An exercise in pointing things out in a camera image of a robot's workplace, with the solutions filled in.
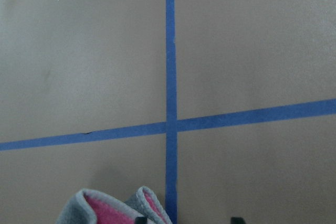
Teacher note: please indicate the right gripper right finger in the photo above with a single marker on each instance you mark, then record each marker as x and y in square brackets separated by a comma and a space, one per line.
[237, 220]

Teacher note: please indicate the pink towel with grey edge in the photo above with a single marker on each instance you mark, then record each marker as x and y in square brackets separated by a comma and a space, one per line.
[95, 207]

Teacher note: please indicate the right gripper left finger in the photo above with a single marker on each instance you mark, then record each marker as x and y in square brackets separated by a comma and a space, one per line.
[141, 220]

